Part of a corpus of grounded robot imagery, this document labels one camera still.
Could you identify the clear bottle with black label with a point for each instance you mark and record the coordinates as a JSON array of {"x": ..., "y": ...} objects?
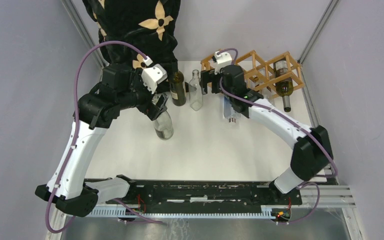
[{"x": 163, "y": 126}]

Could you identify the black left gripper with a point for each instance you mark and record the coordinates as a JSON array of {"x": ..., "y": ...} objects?
[{"x": 154, "y": 111}]

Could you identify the wooden lattice wine rack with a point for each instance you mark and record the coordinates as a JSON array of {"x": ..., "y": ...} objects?
[{"x": 268, "y": 71}]

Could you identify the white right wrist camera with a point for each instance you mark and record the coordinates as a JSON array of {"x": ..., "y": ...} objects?
[{"x": 221, "y": 60}]

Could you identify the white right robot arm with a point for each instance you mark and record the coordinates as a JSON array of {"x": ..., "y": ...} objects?
[{"x": 311, "y": 147}]

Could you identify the blue square glass bottle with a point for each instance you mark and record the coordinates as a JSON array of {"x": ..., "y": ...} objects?
[{"x": 232, "y": 116}]

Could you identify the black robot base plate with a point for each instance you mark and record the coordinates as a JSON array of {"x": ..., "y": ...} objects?
[{"x": 205, "y": 197}]

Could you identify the black floral plush blanket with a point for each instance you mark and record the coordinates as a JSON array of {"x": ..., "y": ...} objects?
[{"x": 148, "y": 25}]

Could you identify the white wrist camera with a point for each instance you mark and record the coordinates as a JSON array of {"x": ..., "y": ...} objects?
[
  {"x": 153, "y": 76},
  {"x": 221, "y": 60}
]

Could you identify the clear glass bottle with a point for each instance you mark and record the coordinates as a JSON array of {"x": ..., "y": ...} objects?
[
  {"x": 266, "y": 92},
  {"x": 195, "y": 91}
]

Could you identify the clear bottle with dark label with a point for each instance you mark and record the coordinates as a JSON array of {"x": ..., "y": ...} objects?
[{"x": 156, "y": 98}]

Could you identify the green wine bottle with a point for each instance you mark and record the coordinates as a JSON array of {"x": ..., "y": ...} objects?
[
  {"x": 284, "y": 88},
  {"x": 176, "y": 83}
]

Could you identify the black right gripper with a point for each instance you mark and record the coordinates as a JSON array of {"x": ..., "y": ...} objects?
[{"x": 208, "y": 76}]

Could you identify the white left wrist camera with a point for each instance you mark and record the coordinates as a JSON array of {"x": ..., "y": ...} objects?
[{"x": 153, "y": 76}]

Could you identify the white slotted cable duct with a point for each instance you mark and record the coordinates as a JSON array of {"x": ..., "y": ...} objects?
[{"x": 118, "y": 211}]

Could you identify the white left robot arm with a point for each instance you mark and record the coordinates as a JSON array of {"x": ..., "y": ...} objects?
[{"x": 120, "y": 88}]

